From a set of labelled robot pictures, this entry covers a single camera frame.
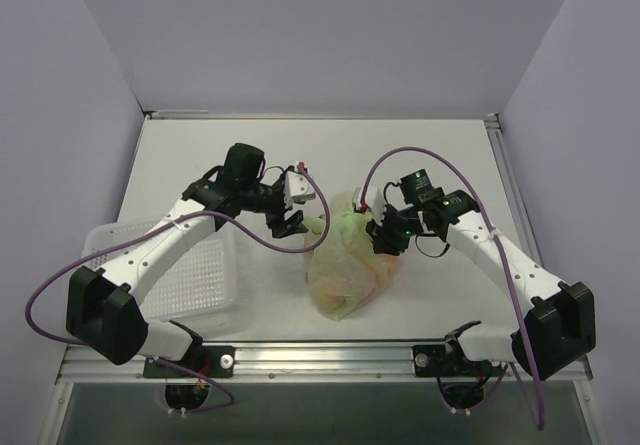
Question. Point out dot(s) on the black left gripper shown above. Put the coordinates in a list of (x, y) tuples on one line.
[(276, 213)]

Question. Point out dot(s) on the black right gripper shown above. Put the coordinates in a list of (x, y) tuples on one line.
[(382, 235)]

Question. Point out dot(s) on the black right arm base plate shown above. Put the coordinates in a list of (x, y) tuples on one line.
[(431, 361)]

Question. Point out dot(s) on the aluminium front rail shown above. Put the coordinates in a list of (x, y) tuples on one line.
[(284, 362)]

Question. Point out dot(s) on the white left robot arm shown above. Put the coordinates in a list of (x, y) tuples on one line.
[(104, 305)]

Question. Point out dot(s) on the white plastic basket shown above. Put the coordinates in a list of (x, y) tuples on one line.
[(202, 283)]

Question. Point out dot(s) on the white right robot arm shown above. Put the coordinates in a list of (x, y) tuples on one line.
[(557, 323)]

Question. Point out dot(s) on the light green plastic bag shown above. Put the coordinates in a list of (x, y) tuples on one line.
[(344, 274)]

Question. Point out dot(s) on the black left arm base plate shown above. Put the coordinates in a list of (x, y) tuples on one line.
[(214, 361)]

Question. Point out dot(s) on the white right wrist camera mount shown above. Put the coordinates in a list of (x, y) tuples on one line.
[(371, 201)]

